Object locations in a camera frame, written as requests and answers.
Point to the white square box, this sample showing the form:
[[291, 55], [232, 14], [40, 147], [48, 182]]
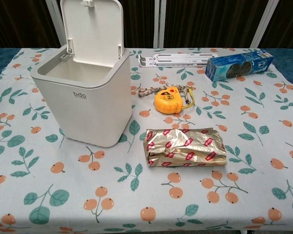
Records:
[[92, 109]]

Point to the blue snack package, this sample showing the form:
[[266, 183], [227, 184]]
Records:
[[234, 67]]

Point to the yellow tape measure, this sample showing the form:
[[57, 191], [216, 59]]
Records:
[[167, 101]]

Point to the gold wrapper package red labels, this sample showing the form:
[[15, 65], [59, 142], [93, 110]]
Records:
[[185, 148]]

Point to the white folding laptop stand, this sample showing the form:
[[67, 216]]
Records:
[[175, 59]]

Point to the floral fruit print tablecloth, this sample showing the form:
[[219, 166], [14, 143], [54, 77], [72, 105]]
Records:
[[63, 195]]

